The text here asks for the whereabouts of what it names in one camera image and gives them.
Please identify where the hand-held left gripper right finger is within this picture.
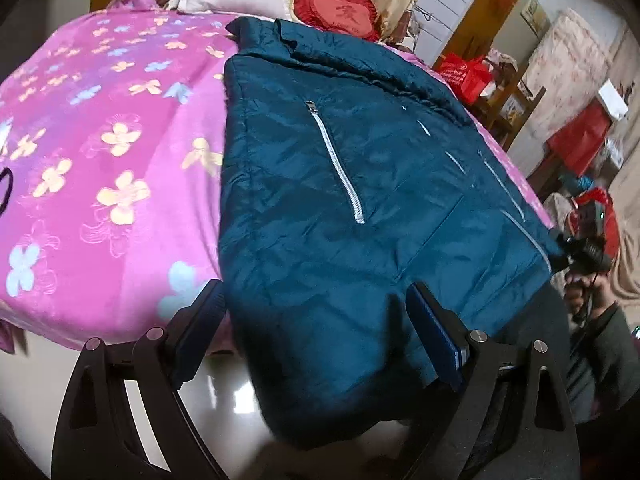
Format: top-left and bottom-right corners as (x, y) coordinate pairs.
(406, 281), (584, 480)

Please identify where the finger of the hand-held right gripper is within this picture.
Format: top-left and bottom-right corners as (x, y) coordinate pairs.
(550, 232), (577, 274)

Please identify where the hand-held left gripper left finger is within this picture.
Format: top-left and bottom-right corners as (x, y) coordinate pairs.
(50, 279), (229, 480)

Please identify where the teal puffer jacket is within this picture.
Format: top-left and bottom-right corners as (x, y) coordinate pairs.
(217, 16), (564, 453)

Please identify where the person's right forearm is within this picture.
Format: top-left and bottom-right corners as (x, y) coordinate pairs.
(565, 304), (640, 426)

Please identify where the person's right hand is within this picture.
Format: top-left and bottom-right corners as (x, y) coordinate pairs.
(563, 271), (612, 322)

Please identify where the beige cloth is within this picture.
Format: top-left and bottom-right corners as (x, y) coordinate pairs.
(607, 150), (640, 311)

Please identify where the red cloth bag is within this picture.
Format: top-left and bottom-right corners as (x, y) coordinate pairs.
(547, 104), (614, 177)

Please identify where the wooden chair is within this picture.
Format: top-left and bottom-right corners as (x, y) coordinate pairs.
(470, 57), (549, 148)

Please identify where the white box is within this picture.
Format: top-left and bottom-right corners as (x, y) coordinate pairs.
(597, 80), (629, 122)

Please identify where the pale floral mattress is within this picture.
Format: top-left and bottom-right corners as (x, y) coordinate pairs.
(520, 9), (627, 137)

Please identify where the red printed shopping bag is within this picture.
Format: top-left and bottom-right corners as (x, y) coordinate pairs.
(439, 52), (494, 106)

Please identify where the pink floral blanket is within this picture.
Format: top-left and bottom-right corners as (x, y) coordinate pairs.
(0, 0), (557, 354)

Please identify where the wooden headboard with white panels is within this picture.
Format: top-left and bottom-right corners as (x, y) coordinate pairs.
(90, 0), (537, 63)

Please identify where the red heart-shaped pillow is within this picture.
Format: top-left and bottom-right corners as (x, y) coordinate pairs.
(292, 0), (382, 44)

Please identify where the black hair tie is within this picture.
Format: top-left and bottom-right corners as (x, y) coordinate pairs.
(0, 169), (15, 214)

